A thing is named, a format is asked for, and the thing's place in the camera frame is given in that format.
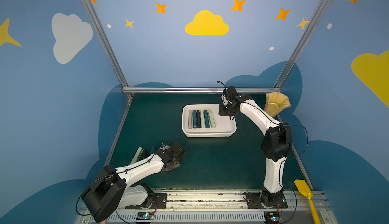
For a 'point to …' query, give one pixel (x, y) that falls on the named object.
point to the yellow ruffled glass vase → (275, 102)
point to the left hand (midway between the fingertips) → (177, 163)
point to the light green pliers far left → (137, 155)
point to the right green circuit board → (272, 217)
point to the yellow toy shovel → (304, 189)
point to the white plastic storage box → (225, 127)
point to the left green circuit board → (145, 216)
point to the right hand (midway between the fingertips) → (224, 111)
